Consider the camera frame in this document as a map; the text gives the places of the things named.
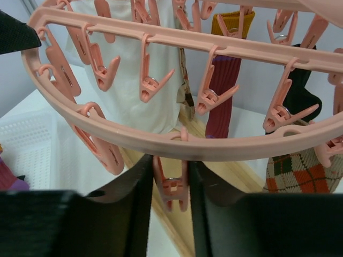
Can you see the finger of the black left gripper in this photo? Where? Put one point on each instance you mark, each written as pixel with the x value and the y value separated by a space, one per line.
pixel 16 35

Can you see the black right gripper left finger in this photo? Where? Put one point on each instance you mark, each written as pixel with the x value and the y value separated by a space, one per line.
pixel 110 221

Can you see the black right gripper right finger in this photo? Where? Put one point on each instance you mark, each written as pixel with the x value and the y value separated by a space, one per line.
pixel 303 224

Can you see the pink round clip hanger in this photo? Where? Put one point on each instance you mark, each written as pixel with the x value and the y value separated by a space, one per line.
pixel 114 73

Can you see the magenta striped sock yellow cuff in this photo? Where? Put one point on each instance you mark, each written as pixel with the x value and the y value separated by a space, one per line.
pixel 11 182

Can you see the white plastic basket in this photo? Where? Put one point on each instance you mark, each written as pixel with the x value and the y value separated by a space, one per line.
pixel 41 146

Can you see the beige argyle sock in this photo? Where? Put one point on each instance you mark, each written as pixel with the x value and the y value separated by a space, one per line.
pixel 184 95
pixel 302 172

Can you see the black sock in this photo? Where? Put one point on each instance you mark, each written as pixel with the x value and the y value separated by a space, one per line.
pixel 292 102

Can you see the wooden clothes rack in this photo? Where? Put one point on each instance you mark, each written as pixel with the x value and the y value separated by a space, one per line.
pixel 222 219

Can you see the white camisole top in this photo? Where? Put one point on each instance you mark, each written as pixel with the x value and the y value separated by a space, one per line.
pixel 122 101

